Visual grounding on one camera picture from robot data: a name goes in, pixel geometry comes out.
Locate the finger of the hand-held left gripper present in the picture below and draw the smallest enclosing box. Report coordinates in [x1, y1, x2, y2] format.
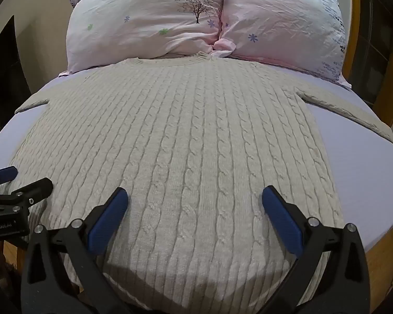
[7, 177, 54, 216]
[0, 166, 18, 187]

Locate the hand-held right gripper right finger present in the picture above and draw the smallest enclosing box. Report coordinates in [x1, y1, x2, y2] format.
[261, 185, 370, 314]

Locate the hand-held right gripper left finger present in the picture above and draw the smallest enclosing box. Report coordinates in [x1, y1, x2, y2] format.
[20, 187, 129, 314]

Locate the cream cable-knit sweater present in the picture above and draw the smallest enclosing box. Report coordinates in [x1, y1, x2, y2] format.
[0, 51, 393, 314]

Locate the pink floral pillow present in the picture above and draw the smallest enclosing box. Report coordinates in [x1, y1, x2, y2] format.
[213, 0, 352, 89]
[58, 0, 225, 77]

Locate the wooden bed frame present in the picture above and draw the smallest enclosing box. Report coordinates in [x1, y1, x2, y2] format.
[342, 0, 393, 314]

